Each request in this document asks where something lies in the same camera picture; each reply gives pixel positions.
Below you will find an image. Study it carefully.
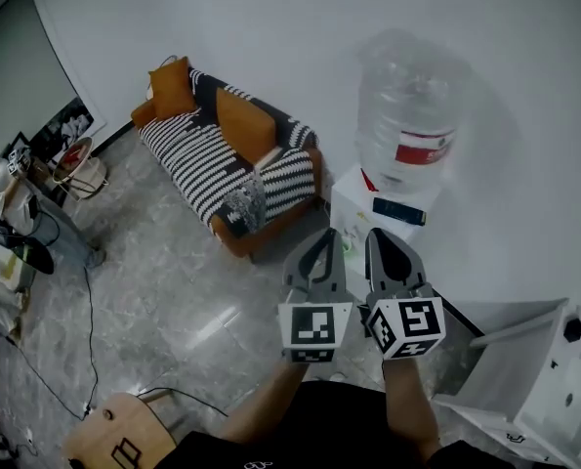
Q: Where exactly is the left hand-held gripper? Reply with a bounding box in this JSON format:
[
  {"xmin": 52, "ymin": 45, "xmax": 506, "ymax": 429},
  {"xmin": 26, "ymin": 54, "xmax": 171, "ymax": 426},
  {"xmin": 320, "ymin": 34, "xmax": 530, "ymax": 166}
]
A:
[{"xmin": 276, "ymin": 228, "xmax": 354, "ymax": 365}]

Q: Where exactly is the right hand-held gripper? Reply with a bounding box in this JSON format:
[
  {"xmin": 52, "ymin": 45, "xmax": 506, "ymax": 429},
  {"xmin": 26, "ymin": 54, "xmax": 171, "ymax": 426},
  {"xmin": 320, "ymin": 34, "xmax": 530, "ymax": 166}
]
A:
[{"xmin": 364, "ymin": 227, "xmax": 447, "ymax": 362}]

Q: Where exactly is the person's right forearm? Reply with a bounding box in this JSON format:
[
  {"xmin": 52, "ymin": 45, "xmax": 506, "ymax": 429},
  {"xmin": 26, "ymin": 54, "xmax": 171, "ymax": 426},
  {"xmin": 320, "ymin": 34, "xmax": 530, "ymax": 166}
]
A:
[{"xmin": 381, "ymin": 353, "xmax": 442, "ymax": 458}]

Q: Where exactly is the person's left forearm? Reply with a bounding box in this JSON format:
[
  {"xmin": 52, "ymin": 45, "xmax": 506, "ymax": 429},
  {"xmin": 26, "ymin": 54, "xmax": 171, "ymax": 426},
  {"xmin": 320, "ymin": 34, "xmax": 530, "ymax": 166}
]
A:
[{"xmin": 219, "ymin": 358, "xmax": 316, "ymax": 447}]

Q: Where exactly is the dark blue flat box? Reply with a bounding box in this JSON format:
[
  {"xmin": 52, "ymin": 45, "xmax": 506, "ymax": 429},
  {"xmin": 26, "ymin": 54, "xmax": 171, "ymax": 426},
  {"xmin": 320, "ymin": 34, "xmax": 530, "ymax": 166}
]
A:
[{"xmin": 371, "ymin": 195, "xmax": 430, "ymax": 227}]

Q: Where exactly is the white water dispenser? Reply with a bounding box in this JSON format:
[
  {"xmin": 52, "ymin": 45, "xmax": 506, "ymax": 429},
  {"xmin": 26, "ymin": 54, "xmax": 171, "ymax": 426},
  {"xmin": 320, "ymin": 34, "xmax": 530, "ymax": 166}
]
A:
[{"xmin": 328, "ymin": 165, "xmax": 443, "ymax": 264}]

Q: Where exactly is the orange sofa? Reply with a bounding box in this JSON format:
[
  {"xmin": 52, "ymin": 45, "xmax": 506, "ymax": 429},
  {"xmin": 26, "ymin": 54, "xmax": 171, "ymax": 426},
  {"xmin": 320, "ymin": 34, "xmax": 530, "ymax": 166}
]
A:
[{"xmin": 130, "ymin": 56, "xmax": 326, "ymax": 264}]

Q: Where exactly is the person's black shirt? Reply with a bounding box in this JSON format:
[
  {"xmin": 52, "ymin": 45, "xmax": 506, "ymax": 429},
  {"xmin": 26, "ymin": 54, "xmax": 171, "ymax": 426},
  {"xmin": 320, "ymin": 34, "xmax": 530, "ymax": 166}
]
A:
[{"xmin": 151, "ymin": 380, "xmax": 519, "ymax": 469}]

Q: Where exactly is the clear large water bottle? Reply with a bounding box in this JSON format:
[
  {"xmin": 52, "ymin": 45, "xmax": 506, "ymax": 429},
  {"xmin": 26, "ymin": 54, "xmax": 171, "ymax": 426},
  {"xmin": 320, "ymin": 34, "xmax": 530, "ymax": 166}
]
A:
[{"xmin": 354, "ymin": 28, "xmax": 473, "ymax": 195}]

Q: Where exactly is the black white striped blanket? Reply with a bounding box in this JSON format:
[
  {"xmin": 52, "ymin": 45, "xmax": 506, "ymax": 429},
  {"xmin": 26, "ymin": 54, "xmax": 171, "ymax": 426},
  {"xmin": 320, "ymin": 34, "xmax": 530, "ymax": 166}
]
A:
[{"xmin": 138, "ymin": 65, "xmax": 320, "ymax": 238}]

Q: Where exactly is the large orange cushion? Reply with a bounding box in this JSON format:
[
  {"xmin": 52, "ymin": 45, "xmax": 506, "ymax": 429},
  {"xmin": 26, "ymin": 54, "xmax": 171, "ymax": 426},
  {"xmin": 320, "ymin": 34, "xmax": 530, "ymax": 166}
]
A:
[{"xmin": 215, "ymin": 88, "xmax": 277, "ymax": 166}]

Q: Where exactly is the white shelf unit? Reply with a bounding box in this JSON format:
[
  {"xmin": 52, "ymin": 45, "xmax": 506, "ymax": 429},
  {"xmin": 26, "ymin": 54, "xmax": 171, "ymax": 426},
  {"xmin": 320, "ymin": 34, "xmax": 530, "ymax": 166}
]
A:
[{"xmin": 431, "ymin": 297, "xmax": 581, "ymax": 469}]

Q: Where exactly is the small orange cushion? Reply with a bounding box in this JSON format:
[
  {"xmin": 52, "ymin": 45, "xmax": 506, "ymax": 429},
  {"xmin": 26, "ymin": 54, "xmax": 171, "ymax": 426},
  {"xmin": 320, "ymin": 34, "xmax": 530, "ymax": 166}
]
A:
[{"xmin": 147, "ymin": 56, "xmax": 198, "ymax": 119}]

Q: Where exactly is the white round basket stand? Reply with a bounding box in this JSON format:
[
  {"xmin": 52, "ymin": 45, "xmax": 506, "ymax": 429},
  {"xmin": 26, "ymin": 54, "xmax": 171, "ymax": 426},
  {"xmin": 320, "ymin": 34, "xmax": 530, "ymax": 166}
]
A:
[{"xmin": 50, "ymin": 136, "xmax": 110, "ymax": 202}]

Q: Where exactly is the light wooden chair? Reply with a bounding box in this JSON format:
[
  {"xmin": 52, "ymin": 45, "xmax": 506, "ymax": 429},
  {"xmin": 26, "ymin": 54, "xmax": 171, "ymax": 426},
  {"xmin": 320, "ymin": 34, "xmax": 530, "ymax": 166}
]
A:
[{"xmin": 62, "ymin": 391, "xmax": 179, "ymax": 469}]

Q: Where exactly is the black and white poster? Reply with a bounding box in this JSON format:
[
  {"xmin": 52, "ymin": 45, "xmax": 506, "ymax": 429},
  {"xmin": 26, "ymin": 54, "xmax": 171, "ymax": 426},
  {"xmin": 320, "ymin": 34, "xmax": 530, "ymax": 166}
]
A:
[{"xmin": 28, "ymin": 96, "xmax": 108, "ymax": 163}]

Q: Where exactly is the black round stool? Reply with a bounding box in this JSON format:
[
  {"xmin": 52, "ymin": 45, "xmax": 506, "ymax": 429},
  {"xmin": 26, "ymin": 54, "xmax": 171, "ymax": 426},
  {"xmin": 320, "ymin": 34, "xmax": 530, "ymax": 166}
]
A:
[{"xmin": 0, "ymin": 234, "xmax": 57, "ymax": 277}]

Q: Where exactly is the black floor cable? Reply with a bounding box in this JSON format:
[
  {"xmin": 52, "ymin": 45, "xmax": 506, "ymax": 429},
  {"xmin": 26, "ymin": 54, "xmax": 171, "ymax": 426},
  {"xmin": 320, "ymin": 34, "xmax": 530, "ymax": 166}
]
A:
[
  {"xmin": 137, "ymin": 386, "xmax": 230, "ymax": 419},
  {"xmin": 4, "ymin": 261, "xmax": 101, "ymax": 422}
]

